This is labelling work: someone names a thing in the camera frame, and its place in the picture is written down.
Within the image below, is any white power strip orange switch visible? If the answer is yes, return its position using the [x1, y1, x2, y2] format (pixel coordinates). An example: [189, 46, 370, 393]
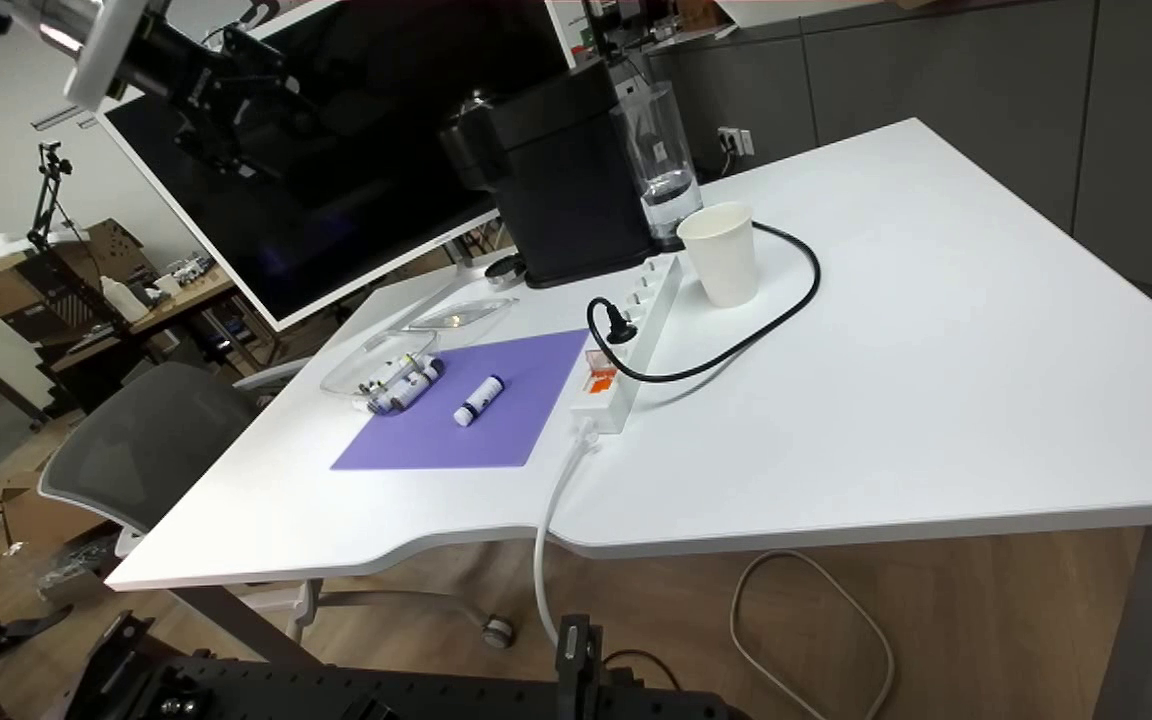
[571, 251, 687, 435]

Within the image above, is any dark capped tube inside container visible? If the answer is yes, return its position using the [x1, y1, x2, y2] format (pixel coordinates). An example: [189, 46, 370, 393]
[355, 372, 396, 414]

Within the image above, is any small black camera tripod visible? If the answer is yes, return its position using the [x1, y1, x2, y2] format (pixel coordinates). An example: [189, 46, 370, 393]
[22, 137, 87, 251]

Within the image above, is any clear container lid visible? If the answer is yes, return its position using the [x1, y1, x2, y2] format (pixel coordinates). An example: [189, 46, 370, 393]
[370, 270, 526, 352]

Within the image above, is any white tube with dark cap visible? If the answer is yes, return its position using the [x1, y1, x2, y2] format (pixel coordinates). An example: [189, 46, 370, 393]
[448, 372, 513, 431]

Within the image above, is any white power strip cable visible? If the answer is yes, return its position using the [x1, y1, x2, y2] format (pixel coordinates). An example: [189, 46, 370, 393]
[526, 425, 608, 653]

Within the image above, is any white paper cup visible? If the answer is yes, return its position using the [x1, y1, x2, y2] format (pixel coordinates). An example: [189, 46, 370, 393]
[673, 197, 763, 310]

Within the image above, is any clear plastic container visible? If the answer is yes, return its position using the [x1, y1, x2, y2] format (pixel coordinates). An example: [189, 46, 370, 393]
[317, 332, 448, 421]

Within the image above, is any gray office chair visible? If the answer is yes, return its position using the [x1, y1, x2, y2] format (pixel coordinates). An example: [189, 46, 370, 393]
[31, 357, 268, 551]

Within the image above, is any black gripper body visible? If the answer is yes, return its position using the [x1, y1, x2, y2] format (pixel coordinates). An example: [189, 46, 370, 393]
[179, 36, 297, 138]

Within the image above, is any clear plastic bottle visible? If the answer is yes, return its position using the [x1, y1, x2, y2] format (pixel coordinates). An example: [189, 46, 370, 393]
[608, 50, 707, 249]

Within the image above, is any white caster leg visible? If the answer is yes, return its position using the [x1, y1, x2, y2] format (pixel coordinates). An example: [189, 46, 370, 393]
[288, 577, 524, 656]

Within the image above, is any black perforated breadboard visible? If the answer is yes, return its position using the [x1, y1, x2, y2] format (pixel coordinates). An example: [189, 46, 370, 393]
[60, 612, 752, 720]

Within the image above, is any cardboard box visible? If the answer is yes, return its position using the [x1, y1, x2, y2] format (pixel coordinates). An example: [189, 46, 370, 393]
[0, 217, 160, 322]

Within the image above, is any black computer monitor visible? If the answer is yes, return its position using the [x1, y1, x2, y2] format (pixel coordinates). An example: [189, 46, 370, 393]
[92, 0, 581, 336]

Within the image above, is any purple rectangular mat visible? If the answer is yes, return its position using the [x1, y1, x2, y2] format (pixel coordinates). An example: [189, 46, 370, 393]
[327, 327, 591, 476]

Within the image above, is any white tube inside container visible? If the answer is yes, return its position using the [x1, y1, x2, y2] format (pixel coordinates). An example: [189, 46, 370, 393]
[370, 362, 445, 414]

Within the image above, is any black box appliance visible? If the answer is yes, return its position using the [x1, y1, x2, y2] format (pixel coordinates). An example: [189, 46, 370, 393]
[434, 55, 668, 291]

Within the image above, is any thin white floor cable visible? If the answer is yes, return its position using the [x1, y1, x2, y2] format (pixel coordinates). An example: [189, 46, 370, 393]
[727, 549, 900, 720]

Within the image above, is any black plug cable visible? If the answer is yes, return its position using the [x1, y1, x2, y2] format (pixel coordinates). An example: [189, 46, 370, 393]
[585, 217, 827, 386]

